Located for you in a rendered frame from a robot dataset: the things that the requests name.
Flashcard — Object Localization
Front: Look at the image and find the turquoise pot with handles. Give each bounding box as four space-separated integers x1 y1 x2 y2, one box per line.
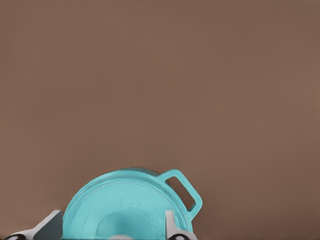
61 166 204 240

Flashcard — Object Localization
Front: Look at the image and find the turquoise pot lid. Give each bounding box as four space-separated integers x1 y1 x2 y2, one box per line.
61 169 194 240

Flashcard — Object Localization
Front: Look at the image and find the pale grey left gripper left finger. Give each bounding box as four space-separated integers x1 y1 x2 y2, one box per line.
4 209 63 240

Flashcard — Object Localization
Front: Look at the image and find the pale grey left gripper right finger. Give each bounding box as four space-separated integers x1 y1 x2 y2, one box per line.
164 209 198 240

